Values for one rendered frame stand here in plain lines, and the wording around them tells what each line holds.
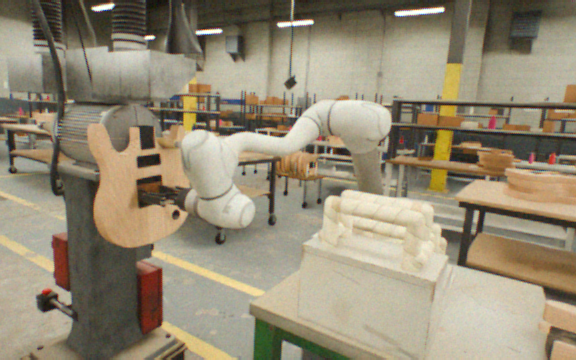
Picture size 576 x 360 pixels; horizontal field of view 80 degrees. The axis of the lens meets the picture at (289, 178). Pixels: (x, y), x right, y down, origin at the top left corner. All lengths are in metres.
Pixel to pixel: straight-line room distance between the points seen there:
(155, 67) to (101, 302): 1.02
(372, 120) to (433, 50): 11.05
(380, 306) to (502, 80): 11.33
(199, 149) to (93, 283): 0.94
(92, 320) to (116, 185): 0.75
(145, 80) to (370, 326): 0.87
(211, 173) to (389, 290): 0.49
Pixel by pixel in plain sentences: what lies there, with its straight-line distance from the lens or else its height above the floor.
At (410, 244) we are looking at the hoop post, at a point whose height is 1.15.
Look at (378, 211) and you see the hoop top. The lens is 0.67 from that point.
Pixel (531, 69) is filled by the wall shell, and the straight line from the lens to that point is 11.94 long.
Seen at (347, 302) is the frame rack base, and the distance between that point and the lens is 0.74.
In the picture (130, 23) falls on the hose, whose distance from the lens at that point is 1.27.
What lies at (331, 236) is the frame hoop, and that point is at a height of 1.13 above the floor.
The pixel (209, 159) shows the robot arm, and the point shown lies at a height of 1.25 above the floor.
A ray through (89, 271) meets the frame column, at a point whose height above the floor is 0.70.
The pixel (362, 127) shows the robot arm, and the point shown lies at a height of 1.35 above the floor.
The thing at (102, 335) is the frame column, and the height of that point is 0.41.
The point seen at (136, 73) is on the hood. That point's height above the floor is 1.46.
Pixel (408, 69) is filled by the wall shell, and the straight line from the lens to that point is 12.25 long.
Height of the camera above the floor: 1.37
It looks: 10 degrees down
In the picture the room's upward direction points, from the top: 4 degrees clockwise
